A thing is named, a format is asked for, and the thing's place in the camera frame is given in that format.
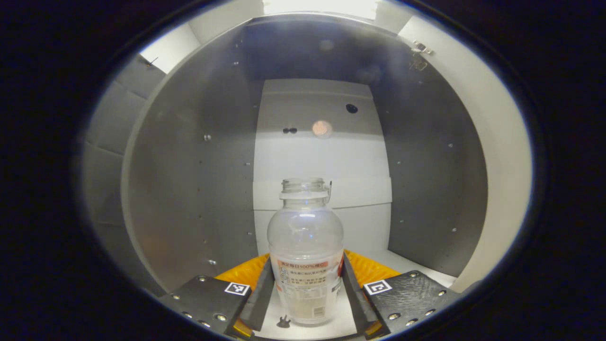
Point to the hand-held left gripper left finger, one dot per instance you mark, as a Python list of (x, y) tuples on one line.
[(262, 298)]

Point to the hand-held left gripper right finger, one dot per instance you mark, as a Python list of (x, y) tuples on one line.
[(357, 298)]

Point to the metal door hinge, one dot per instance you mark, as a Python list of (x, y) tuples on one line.
[(420, 47)]

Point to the white cabinet shelf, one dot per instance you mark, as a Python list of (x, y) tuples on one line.
[(416, 267)]

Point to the dark grey cabinet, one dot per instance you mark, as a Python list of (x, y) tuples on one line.
[(199, 166)]

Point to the large ceiling light panel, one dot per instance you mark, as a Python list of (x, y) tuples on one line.
[(322, 7)]

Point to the clear plastic bottle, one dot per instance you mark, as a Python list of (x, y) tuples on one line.
[(305, 237)]

